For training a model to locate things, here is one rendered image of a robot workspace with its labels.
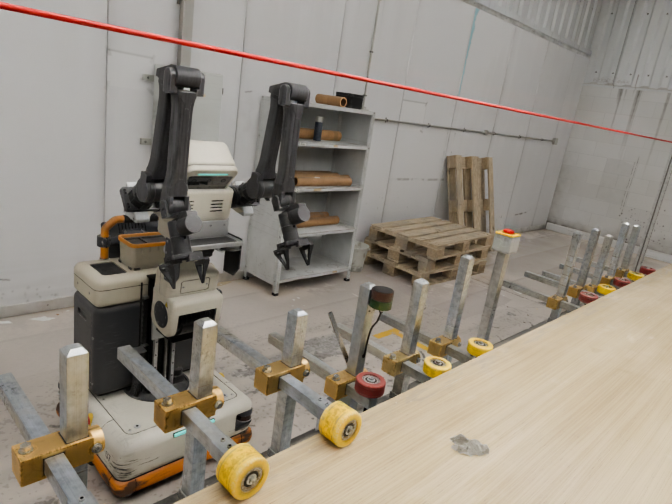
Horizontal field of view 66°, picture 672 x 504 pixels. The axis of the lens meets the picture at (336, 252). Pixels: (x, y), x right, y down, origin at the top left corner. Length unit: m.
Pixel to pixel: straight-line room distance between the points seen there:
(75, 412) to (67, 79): 2.83
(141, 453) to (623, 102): 8.50
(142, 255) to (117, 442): 0.72
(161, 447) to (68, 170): 2.05
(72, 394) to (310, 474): 0.45
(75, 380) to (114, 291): 1.25
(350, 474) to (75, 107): 3.01
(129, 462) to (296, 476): 1.21
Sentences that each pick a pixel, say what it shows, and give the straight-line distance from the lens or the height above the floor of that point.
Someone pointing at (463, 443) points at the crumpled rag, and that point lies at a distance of 1.26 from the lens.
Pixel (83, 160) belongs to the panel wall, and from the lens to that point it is 3.72.
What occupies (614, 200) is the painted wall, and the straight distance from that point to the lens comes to 9.35.
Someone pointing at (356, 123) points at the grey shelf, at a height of 1.43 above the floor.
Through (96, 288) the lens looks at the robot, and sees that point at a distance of 2.19.
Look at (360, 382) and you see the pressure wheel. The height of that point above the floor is 0.91.
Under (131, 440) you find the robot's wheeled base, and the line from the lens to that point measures 2.19.
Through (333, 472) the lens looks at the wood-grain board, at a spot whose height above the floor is 0.90.
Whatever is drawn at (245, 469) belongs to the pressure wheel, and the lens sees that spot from 0.97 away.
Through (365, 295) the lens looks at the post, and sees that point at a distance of 1.39.
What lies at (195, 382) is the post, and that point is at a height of 1.00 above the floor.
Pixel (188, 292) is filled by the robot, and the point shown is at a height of 0.82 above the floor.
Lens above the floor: 1.59
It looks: 16 degrees down
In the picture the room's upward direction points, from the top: 9 degrees clockwise
